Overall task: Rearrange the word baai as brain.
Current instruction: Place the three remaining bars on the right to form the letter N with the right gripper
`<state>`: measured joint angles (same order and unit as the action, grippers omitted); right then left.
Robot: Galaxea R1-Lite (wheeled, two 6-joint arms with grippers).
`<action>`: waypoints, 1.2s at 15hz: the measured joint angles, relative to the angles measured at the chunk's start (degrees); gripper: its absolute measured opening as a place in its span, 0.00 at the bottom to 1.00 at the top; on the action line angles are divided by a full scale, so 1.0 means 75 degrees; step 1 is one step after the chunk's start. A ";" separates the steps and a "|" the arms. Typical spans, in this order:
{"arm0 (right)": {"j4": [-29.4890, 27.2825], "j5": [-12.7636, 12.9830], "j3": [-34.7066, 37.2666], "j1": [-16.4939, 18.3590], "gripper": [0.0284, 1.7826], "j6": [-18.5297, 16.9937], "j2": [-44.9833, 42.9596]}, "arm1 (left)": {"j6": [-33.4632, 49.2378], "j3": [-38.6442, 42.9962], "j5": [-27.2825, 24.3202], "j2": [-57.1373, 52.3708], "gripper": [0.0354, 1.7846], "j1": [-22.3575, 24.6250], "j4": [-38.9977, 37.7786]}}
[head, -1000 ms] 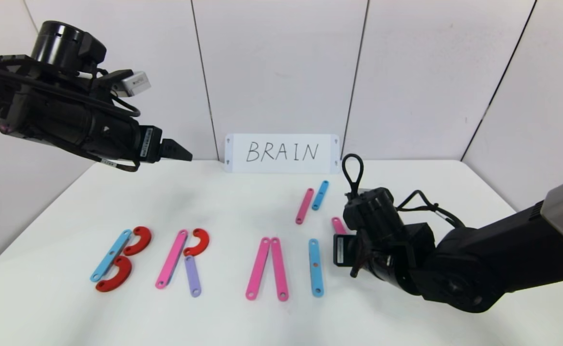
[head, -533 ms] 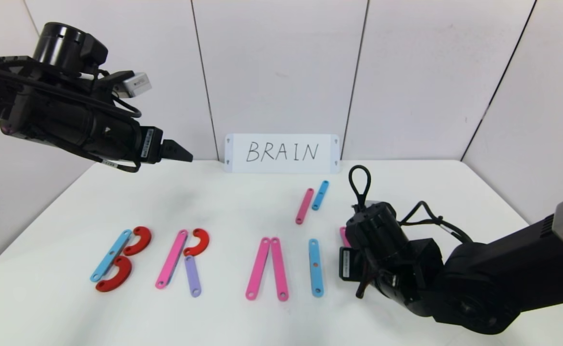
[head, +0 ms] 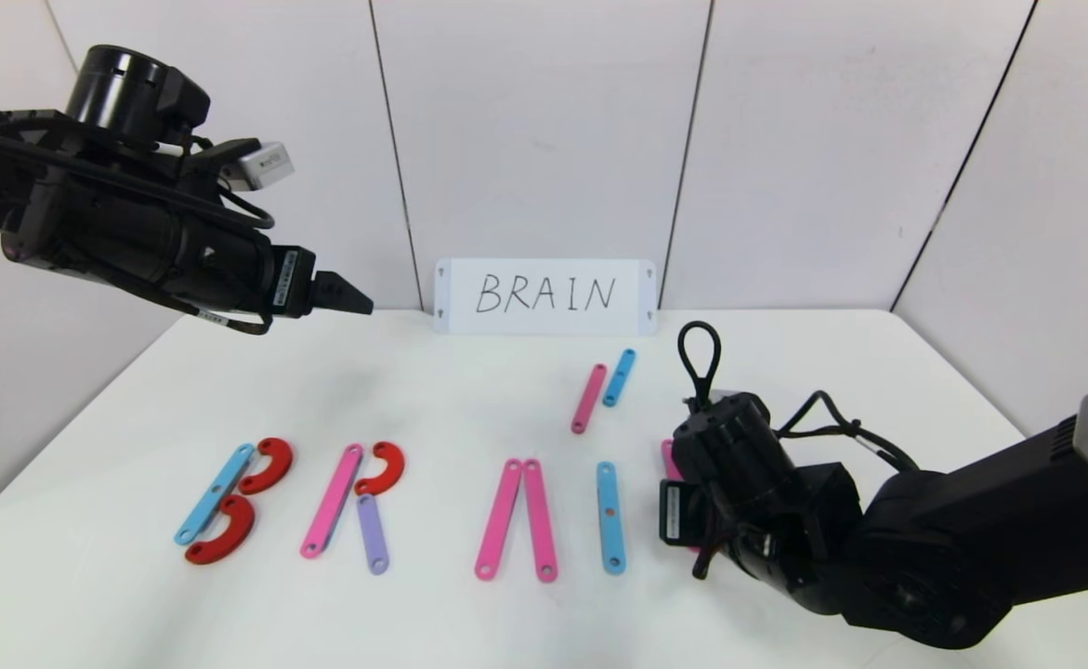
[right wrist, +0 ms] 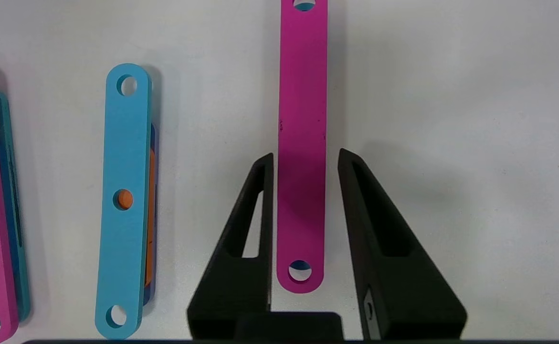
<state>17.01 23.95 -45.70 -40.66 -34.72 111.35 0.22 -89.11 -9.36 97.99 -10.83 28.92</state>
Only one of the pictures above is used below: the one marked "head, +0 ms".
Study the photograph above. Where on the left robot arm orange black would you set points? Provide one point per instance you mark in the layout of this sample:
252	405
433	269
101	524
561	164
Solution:
70	204

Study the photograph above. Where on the pink bar with holes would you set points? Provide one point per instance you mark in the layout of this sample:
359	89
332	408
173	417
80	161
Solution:
540	520
499	518
588	400
670	460
330	506

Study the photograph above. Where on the short blue bar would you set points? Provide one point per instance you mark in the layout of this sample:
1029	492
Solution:
618	378

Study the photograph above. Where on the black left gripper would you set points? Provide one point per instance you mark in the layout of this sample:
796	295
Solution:
289	281

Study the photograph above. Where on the short purple bar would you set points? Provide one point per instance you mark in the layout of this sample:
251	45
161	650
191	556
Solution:
373	539

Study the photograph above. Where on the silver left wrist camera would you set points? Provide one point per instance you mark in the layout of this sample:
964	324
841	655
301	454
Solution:
265	165

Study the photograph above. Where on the long blue flat bar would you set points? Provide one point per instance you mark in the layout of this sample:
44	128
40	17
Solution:
214	495

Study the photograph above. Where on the blue bar with orange underside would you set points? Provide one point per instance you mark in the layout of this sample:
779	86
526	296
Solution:
609	539

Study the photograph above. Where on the white BRAIN sign card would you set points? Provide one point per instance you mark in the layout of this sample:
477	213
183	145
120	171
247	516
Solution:
636	307

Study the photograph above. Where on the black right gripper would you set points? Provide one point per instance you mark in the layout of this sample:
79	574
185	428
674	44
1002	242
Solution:
673	512

